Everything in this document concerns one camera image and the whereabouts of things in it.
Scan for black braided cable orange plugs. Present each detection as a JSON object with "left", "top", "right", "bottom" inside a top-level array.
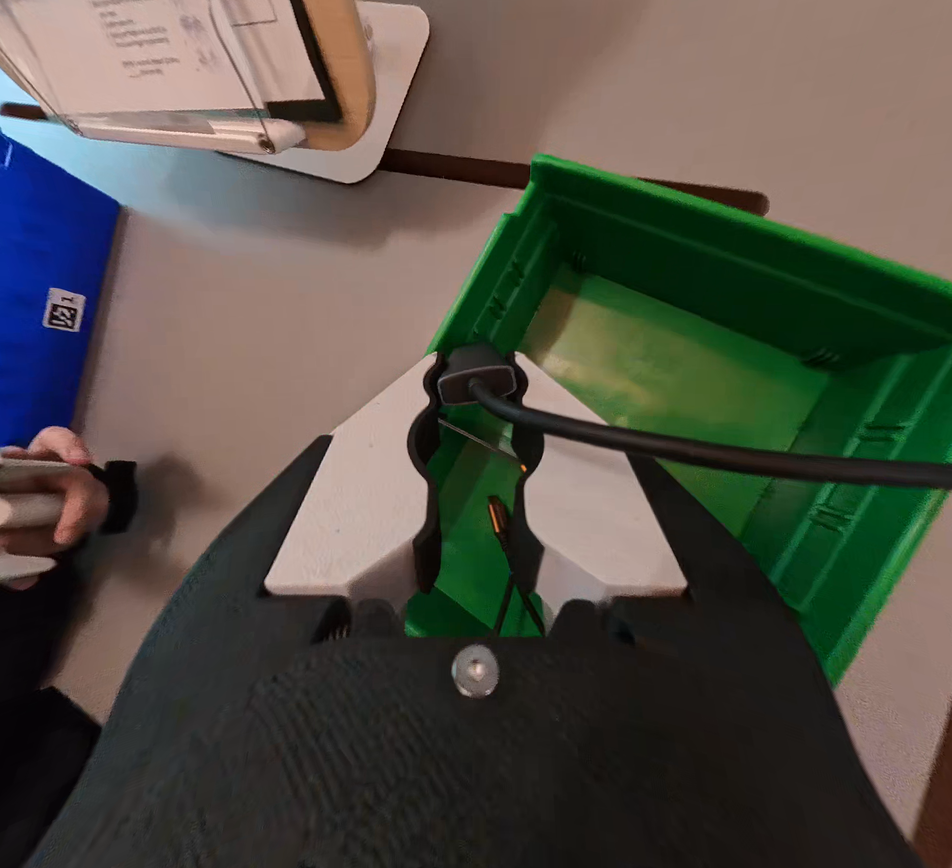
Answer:
[{"left": 485, "top": 496, "right": 547, "bottom": 637}]

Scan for wooden document stand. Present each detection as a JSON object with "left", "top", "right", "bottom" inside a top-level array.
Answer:
[{"left": 0, "top": 0, "right": 376, "bottom": 155}]

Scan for blue plastic bin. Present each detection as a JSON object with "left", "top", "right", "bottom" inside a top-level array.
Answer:
[{"left": 0, "top": 126, "right": 123, "bottom": 448}]

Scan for person's black hoodie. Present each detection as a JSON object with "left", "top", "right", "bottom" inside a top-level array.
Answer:
[{"left": 0, "top": 563, "right": 105, "bottom": 868}]

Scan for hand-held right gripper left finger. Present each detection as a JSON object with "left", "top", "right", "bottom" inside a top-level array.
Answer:
[{"left": 264, "top": 353, "right": 449, "bottom": 597}]

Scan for black hub cable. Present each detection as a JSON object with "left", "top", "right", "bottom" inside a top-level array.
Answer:
[{"left": 467, "top": 377, "right": 952, "bottom": 491}]

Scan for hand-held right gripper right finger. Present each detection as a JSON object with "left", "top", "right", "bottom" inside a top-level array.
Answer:
[{"left": 512, "top": 353, "right": 689, "bottom": 597}]

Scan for white stand base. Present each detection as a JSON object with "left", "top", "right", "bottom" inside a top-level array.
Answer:
[{"left": 216, "top": 0, "right": 431, "bottom": 183}]

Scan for person's left hand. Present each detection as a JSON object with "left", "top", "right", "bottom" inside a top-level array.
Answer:
[{"left": 0, "top": 425, "right": 113, "bottom": 549}]

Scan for green plastic bin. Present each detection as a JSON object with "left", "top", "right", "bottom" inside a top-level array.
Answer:
[{"left": 405, "top": 154, "right": 952, "bottom": 686}]

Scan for laminated exercise sheet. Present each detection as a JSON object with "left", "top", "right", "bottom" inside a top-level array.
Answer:
[{"left": 0, "top": 0, "right": 261, "bottom": 118}]

